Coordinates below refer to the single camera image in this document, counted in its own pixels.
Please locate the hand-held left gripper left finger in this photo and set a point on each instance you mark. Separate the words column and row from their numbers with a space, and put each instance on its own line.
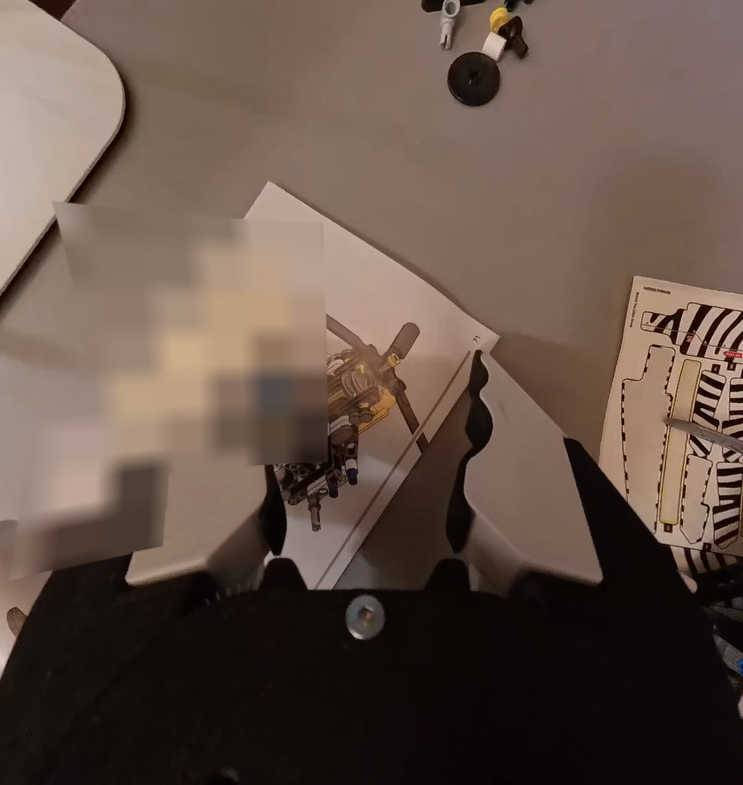
column 212, row 521

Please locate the zebra striped lego helicopter model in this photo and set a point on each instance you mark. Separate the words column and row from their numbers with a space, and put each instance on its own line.
column 715, row 438

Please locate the zebra sticker sheet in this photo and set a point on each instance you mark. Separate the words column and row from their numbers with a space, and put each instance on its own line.
column 638, row 429

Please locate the small cluster of lego parts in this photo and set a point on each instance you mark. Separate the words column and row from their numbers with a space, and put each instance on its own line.
column 474, row 78

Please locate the lego instruction booklet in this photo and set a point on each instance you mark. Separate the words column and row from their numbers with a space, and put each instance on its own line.
column 377, row 276

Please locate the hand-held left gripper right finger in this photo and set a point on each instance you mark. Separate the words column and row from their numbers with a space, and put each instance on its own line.
column 524, row 490

